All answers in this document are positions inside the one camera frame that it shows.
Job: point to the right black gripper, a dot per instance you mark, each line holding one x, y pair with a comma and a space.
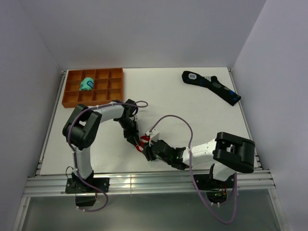
147, 152

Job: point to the black blue patterned sock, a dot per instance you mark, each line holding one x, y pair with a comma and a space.
211, 83

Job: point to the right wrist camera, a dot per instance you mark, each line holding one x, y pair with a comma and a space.
152, 135

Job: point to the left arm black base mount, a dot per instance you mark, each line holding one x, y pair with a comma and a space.
86, 196

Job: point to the red white striped sock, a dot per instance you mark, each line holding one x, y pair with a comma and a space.
143, 140

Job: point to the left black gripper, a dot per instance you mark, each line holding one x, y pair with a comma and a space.
134, 133

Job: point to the aluminium table frame rail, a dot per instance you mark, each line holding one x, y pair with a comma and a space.
179, 111

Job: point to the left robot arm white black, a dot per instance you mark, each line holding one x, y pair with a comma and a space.
82, 126

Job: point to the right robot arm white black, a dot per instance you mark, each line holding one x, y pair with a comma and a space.
227, 154

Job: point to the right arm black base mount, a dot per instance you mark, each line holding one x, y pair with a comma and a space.
216, 191

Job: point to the rolled teal sock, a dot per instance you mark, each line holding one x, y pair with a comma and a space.
87, 84

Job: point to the orange compartment tray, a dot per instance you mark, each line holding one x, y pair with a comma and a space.
108, 86

